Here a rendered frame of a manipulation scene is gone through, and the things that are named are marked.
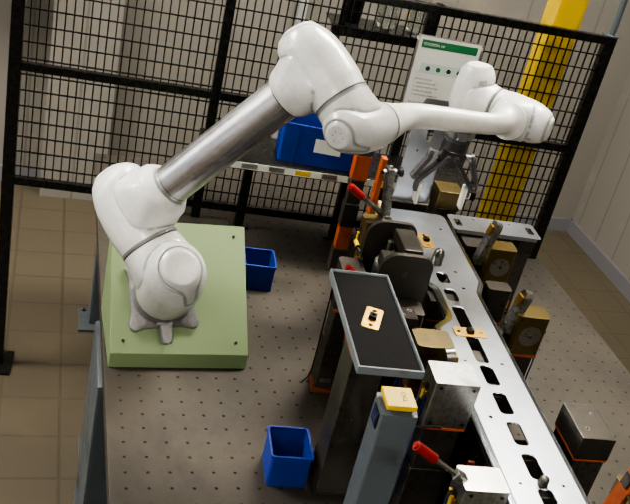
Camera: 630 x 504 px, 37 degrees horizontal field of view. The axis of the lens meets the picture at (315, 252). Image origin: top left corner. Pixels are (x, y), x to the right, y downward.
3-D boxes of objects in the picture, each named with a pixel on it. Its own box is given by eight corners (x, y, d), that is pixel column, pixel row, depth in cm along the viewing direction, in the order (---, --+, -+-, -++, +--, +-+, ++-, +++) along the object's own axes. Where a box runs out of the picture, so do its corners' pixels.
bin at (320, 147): (370, 176, 298) (379, 139, 292) (275, 159, 294) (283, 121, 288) (365, 156, 312) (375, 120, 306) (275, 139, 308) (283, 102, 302)
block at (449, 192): (433, 290, 311) (464, 194, 294) (410, 287, 309) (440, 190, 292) (427, 277, 318) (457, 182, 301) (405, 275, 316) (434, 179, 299)
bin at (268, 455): (306, 489, 216) (314, 459, 212) (264, 486, 214) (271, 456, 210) (300, 456, 226) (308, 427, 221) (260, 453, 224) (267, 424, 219)
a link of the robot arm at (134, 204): (110, 267, 229) (66, 191, 231) (146, 257, 244) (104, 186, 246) (355, 85, 199) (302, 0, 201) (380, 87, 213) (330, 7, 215)
